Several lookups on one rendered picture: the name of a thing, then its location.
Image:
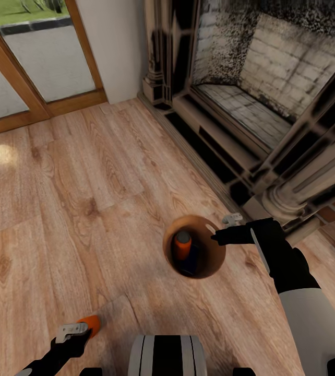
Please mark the trash can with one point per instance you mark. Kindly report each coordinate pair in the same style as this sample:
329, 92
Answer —
212, 255

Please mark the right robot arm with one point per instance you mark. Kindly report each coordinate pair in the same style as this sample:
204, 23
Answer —
310, 315

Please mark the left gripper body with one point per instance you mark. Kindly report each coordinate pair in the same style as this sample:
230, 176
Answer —
71, 348

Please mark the can of soda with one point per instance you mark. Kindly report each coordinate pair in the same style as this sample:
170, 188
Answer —
189, 266
182, 246
93, 323

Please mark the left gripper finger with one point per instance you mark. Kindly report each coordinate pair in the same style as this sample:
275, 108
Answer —
87, 335

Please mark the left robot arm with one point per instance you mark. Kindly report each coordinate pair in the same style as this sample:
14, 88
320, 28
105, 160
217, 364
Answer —
63, 347

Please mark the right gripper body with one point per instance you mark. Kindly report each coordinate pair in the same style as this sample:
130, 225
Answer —
228, 236

